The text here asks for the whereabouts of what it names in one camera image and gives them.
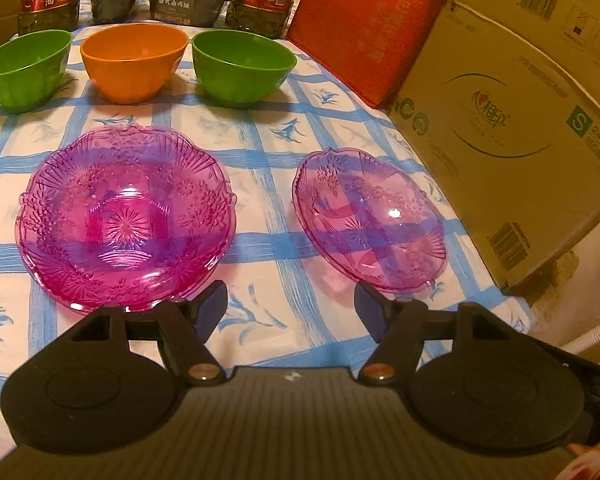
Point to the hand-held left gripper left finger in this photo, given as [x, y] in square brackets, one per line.
[213, 298]

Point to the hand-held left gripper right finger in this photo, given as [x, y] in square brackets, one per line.
[368, 300]

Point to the large pink glass plate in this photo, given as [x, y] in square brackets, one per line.
[124, 210]

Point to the black round food tub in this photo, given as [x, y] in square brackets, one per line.
[113, 7]

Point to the black rectangular instant meal box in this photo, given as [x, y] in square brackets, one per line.
[189, 7]

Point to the orange plastic bowl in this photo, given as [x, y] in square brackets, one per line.
[132, 57]

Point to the small pink glass plate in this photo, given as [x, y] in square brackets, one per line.
[375, 220]

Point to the blue checked floral tablecloth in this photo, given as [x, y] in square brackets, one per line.
[260, 130]

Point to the brown cardboard box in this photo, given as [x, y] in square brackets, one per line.
[510, 120]

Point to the green plastic bowl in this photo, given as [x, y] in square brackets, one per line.
[240, 62]
[22, 67]

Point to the white pipe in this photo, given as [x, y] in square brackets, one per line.
[592, 336]

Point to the red fabric tote bag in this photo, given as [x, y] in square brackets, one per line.
[365, 25]

